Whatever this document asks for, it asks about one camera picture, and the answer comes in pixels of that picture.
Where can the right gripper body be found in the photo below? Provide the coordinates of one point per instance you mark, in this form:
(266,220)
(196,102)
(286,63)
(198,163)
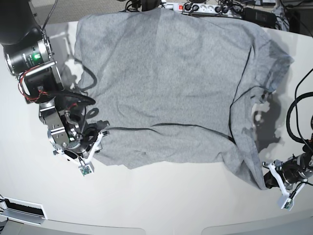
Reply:
(82,148)

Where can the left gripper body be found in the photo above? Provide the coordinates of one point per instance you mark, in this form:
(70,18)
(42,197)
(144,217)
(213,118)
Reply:
(295,169)

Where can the grey t-shirt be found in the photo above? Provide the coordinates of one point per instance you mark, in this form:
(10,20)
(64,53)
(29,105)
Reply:
(177,88)

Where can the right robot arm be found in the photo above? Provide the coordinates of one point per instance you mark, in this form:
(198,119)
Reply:
(29,58)

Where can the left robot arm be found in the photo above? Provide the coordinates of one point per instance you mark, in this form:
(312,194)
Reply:
(285,132)

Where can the black power adapter brick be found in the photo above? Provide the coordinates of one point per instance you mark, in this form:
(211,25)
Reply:
(259,17)

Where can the white power strip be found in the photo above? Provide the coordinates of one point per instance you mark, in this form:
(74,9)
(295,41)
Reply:
(204,10)

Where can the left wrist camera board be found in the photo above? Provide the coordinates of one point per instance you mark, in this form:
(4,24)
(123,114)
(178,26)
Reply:
(285,202)

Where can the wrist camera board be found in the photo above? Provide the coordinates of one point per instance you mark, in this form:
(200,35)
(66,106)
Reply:
(285,202)
(86,169)

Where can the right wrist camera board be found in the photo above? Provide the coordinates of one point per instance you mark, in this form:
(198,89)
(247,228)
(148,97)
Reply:
(86,169)

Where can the table cable grommet slot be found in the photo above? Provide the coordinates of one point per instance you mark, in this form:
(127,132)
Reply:
(22,211)

